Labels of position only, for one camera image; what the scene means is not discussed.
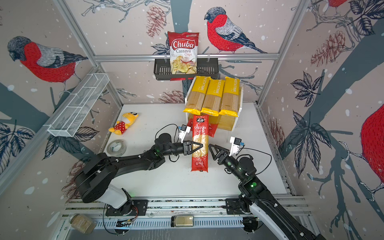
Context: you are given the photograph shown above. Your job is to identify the yellow plush toy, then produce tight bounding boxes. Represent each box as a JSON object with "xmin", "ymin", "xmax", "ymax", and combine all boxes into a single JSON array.
[{"xmin": 109, "ymin": 112, "xmax": 139, "ymax": 135}]

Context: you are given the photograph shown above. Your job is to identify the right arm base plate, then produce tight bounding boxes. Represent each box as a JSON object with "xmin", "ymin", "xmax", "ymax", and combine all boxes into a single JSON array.
[{"xmin": 222, "ymin": 198, "xmax": 253, "ymax": 215}]

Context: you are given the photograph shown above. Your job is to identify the glass jar brown contents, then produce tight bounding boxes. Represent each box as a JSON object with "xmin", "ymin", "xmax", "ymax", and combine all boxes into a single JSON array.
[{"xmin": 70, "ymin": 214, "xmax": 96, "ymax": 235}]

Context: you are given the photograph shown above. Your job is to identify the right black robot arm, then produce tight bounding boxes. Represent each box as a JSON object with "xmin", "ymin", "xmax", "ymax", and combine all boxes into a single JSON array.
[{"xmin": 209, "ymin": 144, "xmax": 325, "ymax": 240}]

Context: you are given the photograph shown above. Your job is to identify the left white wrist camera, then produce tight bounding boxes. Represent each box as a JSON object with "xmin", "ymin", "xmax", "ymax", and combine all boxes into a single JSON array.
[{"xmin": 179, "ymin": 125, "xmax": 191, "ymax": 143}]

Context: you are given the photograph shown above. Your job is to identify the white wire mesh basket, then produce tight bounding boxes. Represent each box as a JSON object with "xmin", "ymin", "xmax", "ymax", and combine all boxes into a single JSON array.
[{"xmin": 48, "ymin": 73, "xmax": 110, "ymax": 137}]

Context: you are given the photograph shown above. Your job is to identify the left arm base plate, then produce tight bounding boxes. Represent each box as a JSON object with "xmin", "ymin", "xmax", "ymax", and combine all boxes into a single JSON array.
[{"xmin": 105, "ymin": 199, "xmax": 149, "ymax": 217}]

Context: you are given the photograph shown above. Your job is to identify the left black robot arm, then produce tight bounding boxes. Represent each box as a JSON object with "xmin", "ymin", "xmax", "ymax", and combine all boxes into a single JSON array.
[{"xmin": 75, "ymin": 134, "xmax": 204, "ymax": 209}]

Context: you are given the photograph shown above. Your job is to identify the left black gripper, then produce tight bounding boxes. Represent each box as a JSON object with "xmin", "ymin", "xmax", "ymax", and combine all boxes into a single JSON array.
[{"xmin": 161, "ymin": 139, "xmax": 203, "ymax": 157}]

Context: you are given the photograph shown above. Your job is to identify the wooden two-tier shelf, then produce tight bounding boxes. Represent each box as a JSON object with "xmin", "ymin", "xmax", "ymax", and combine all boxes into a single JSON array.
[{"xmin": 185, "ymin": 82, "xmax": 243, "ymax": 131}]

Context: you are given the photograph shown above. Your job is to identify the black wire hanging basket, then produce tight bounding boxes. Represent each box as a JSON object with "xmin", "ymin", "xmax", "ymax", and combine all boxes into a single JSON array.
[{"xmin": 153, "ymin": 57, "xmax": 220, "ymax": 81}]

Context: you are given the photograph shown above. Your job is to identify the clear tape roll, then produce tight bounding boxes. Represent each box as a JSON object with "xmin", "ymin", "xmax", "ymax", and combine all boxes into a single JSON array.
[{"xmin": 106, "ymin": 140, "xmax": 127, "ymax": 157}]

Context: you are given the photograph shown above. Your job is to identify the Chuba cassava chips bag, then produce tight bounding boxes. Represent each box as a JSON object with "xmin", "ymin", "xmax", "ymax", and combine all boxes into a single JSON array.
[{"xmin": 168, "ymin": 32, "xmax": 199, "ymax": 74}]

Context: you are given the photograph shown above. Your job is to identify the yellow pasta bag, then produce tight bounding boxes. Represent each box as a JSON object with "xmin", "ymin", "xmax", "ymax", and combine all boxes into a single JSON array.
[
  {"xmin": 201, "ymin": 80, "xmax": 225, "ymax": 117},
  {"xmin": 219, "ymin": 77, "xmax": 240, "ymax": 117},
  {"xmin": 183, "ymin": 76, "xmax": 211, "ymax": 116}
]

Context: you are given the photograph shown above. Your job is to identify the red pasta bag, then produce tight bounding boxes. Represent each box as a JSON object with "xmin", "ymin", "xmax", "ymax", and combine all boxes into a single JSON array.
[
  {"xmin": 209, "ymin": 123, "xmax": 218, "ymax": 138},
  {"xmin": 187, "ymin": 118, "xmax": 194, "ymax": 129},
  {"xmin": 191, "ymin": 115, "xmax": 209, "ymax": 172}
]

